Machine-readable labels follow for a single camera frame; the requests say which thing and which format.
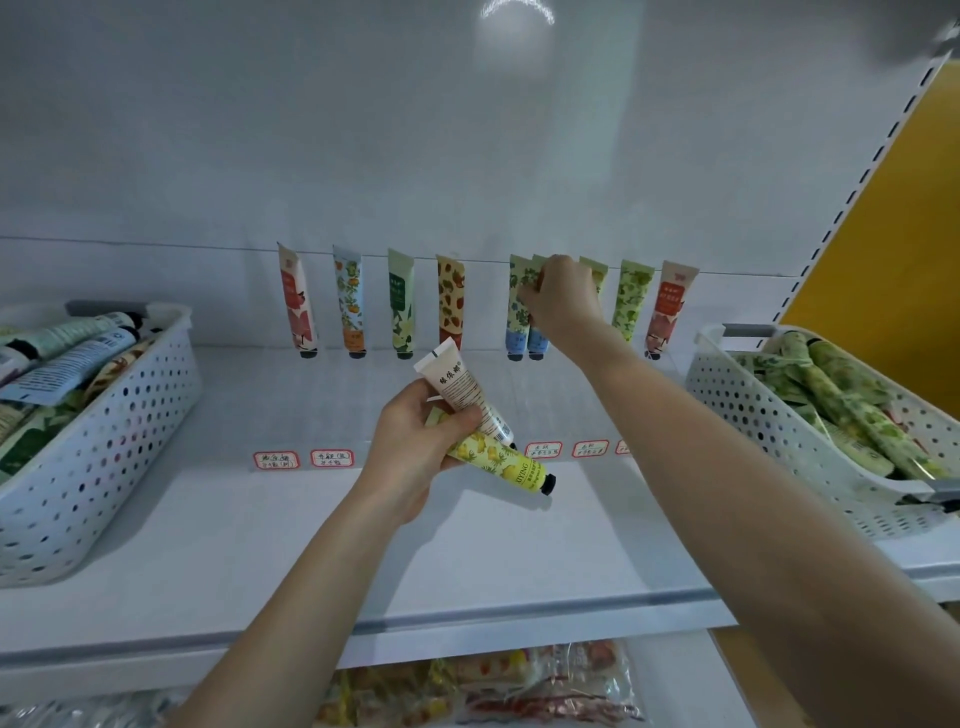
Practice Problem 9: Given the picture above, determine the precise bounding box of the person's right hand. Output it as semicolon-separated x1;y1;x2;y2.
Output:
517;253;609;362

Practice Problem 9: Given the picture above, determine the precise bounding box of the person's left hand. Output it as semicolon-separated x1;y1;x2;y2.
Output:
357;375;485;524

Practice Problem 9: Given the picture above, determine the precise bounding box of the blue floral hand cream tube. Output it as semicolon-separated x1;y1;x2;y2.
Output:
525;255;551;362

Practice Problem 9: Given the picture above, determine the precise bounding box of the white brown-print hand cream tube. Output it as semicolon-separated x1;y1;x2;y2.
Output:
414;337;519;452

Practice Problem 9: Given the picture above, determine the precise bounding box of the yellow-green hand cream tube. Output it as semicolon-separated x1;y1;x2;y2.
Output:
427;408;558;497

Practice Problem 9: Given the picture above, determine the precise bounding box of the row of hand cream tubes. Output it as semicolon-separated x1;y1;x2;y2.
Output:
276;243;701;362

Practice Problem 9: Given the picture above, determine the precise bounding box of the white metal shelf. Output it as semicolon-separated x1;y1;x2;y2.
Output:
0;0;960;728

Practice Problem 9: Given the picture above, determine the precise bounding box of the white perforated plastic basket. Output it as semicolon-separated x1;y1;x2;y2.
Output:
687;322;960;542
0;300;204;590

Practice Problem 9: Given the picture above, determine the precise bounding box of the pile of green hand cream tubes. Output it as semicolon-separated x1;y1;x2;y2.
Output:
730;333;954;485

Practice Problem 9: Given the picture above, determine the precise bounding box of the person's left forearm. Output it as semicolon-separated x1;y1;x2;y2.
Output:
168;487;452;728

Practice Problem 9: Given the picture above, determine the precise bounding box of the person's right forearm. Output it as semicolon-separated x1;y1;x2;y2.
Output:
577;322;960;728

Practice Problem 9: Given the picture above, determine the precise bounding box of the clear divider tray with labels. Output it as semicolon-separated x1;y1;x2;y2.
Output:
252;435;632;471

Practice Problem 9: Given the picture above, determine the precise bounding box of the pile of snack packets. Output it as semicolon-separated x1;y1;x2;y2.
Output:
0;640;647;728

